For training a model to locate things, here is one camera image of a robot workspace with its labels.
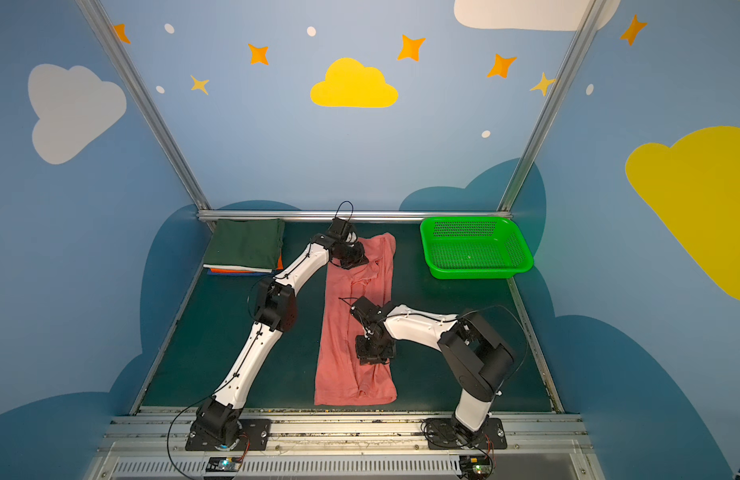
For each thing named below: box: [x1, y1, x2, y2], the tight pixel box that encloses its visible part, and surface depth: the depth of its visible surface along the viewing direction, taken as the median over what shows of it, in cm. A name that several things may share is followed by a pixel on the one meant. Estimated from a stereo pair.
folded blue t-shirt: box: [207, 269, 269, 277], surface depth 106 cm
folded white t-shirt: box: [203, 264, 272, 273], surface depth 106 cm
